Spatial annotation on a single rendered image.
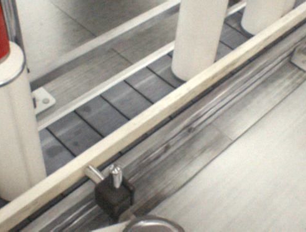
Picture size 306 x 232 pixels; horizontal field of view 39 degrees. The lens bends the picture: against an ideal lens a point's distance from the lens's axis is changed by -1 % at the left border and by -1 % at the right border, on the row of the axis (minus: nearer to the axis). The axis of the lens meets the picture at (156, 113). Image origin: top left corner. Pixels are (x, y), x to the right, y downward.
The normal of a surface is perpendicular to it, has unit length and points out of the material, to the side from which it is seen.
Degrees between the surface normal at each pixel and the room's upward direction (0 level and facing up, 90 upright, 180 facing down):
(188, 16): 90
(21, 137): 90
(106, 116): 0
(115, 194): 0
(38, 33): 0
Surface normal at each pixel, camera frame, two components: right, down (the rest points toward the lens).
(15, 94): 0.75, 0.54
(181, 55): -0.66, 0.53
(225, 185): 0.08, -0.66
